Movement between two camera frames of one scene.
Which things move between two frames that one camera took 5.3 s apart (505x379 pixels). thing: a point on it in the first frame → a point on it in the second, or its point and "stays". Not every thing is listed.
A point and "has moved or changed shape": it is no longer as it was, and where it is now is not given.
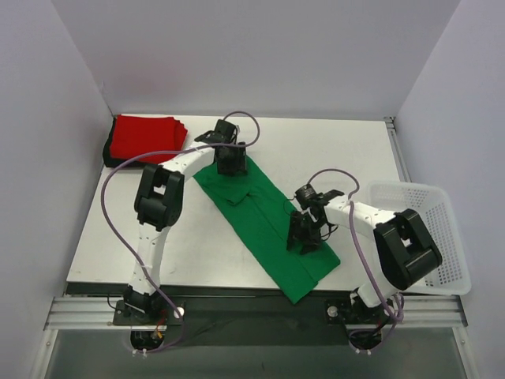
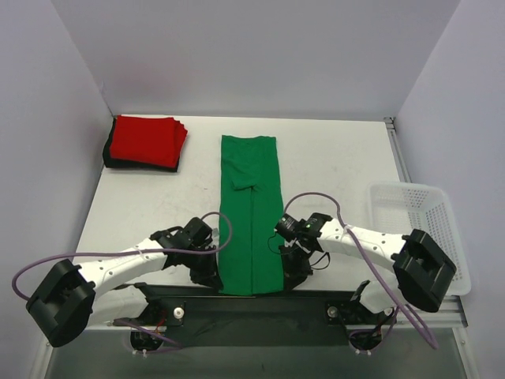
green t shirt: (263, 214) has moved or changed shape
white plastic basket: (433, 204) stays
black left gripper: (231, 166) → (206, 272)
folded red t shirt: (134, 135) stays
